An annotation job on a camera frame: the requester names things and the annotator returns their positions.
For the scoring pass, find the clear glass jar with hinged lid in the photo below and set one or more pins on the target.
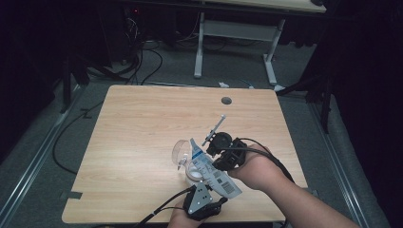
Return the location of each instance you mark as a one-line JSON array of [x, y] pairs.
[[179, 152]]

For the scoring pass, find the person's left hand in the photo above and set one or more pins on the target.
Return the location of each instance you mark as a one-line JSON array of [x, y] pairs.
[[182, 221]]

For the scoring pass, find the metal floor rail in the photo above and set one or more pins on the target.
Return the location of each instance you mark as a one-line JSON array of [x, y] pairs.
[[340, 171], [34, 161]]

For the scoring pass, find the white plug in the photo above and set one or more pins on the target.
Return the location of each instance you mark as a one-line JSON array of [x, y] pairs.
[[223, 85]]

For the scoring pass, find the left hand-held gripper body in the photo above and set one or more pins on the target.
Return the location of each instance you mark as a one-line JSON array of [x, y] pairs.
[[199, 199]]

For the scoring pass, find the person's right hand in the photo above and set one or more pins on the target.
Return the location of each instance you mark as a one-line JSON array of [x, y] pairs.
[[259, 167]]

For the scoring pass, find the white and blue pouch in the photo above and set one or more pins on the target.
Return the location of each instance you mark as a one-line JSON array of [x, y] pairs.
[[218, 180]]

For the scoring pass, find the dark equipment with red light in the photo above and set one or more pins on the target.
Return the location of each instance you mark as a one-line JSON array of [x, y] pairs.
[[133, 25]]

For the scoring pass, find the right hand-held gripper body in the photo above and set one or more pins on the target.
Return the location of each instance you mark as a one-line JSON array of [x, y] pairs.
[[233, 152]]

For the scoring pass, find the grey-framed desk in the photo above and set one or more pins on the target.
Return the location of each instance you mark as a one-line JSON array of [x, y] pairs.
[[237, 30]]

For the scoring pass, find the black stand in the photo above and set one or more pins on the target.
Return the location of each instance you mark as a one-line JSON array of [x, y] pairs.
[[66, 82], [325, 104]]

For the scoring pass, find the grey table grommet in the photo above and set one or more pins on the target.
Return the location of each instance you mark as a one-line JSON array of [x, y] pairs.
[[226, 101]]

